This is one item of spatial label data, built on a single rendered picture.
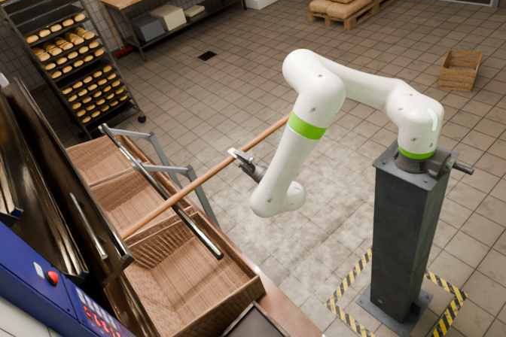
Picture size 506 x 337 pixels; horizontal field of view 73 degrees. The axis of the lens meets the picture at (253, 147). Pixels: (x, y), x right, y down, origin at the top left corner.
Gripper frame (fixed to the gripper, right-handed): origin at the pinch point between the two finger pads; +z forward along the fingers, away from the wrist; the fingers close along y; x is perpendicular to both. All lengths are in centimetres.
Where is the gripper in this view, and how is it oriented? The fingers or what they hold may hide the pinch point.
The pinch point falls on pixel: (235, 156)
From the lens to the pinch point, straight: 148.6
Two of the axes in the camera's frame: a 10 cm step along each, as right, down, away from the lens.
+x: 7.5, -5.5, 3.7
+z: -6.3, -4.1, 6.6
